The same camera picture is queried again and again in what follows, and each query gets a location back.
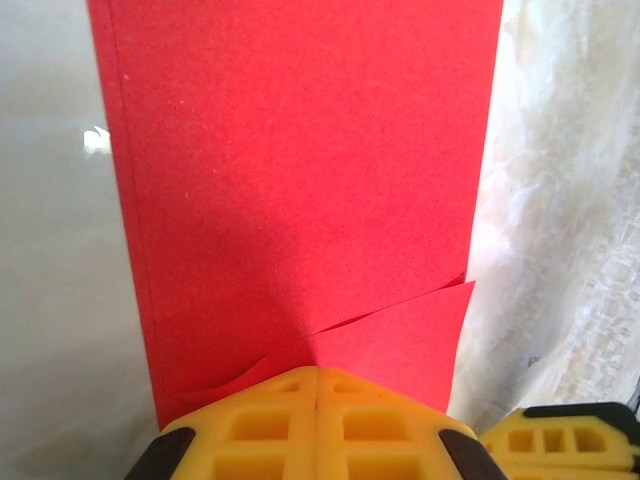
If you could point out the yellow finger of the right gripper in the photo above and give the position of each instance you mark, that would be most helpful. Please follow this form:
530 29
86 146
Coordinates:
565 442

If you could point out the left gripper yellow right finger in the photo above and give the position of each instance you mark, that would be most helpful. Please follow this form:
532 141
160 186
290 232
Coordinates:
390 430

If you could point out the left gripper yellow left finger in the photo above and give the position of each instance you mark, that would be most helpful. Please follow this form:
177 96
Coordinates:
250 430

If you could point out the red cloth piece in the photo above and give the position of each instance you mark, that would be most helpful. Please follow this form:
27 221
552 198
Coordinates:
300 175

